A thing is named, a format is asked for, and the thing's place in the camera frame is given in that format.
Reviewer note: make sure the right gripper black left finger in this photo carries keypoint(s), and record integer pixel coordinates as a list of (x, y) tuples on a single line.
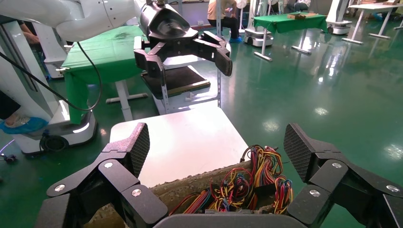
[(119, 176)]

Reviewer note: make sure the bare person forearm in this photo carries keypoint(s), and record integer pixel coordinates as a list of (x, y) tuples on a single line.
[(31, 36)]

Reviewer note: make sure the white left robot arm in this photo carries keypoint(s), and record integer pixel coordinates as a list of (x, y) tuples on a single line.
[(78, 15)]

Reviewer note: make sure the wooden blocks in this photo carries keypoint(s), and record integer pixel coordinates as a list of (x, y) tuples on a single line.
[(297, 16)]

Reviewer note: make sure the seated person tan shirt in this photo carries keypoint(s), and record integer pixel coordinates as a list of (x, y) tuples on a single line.
[(220, 9)]

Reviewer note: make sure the brown cardboard divider box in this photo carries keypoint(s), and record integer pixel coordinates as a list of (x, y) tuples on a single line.
[(176, 188)]

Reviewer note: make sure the metal shelf rack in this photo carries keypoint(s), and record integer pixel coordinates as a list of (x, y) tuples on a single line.
[(189, 104)]

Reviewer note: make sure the small black floor device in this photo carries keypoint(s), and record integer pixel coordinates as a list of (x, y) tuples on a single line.
[(9, 159)]

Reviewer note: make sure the small white plastic fitting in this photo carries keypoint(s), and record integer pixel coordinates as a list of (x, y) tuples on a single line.
[(190, 97)]

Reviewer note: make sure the white robot column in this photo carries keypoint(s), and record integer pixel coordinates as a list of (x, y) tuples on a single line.
[(50, 47)]

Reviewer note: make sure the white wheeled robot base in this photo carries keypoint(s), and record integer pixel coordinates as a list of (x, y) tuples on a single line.
[(258, 36), (28, 97), (338, 25)]

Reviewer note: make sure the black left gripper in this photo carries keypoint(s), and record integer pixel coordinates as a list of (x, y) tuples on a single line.
[(167, 28)]

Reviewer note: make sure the person leg blue shoe cover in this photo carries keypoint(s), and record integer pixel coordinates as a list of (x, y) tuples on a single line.
[(25, 124)]

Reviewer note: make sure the white table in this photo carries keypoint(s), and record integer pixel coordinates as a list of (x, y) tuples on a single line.
[(374, 6)]

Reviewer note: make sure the black shelf mat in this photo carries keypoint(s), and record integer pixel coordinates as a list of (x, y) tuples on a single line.
[(176, 80)]

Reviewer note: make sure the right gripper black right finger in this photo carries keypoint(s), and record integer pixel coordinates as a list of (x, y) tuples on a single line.
[(330, 176)]

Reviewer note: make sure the white standing fan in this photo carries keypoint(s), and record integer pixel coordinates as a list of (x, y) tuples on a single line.
[(241, 3)]

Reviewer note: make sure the person in dark clothes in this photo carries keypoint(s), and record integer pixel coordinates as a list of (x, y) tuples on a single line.
[(299, 5)]

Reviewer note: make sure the green table cloth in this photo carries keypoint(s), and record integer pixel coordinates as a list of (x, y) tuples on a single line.
[(283, 25), (104, 53)]

